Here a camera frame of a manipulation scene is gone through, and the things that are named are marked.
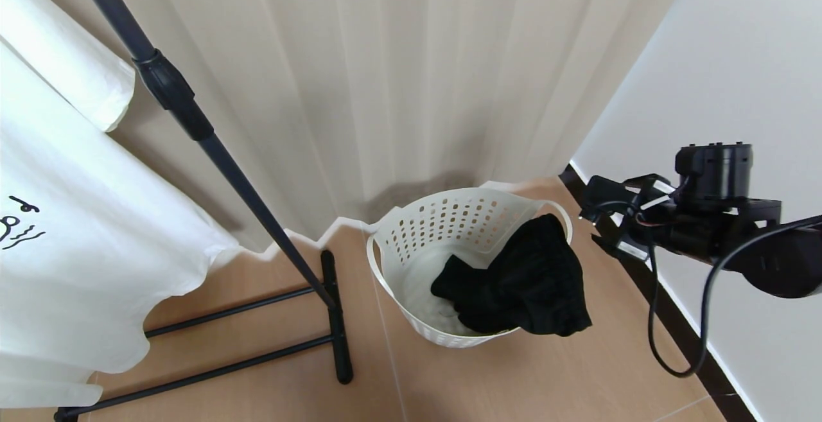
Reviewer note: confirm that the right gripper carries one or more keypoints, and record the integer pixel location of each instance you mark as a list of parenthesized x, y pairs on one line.
[(687, 239)]

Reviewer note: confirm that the white t-shirt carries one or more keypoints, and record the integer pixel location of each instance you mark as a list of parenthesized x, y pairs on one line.
[(77, 248)]

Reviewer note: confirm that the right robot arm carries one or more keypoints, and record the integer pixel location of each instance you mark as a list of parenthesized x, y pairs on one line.
[(713, 171)]

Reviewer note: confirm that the white laundry basket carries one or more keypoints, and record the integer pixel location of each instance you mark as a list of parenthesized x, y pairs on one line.
[(411, 229)]

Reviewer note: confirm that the black clothes rack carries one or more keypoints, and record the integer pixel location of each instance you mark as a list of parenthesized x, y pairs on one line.
[(173, 94)]

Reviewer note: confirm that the black shorts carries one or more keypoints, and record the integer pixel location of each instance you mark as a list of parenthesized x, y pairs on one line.
[(533, 281)]

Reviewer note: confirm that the beige curtain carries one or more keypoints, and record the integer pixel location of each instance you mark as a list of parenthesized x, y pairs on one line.
[(385, 75)]

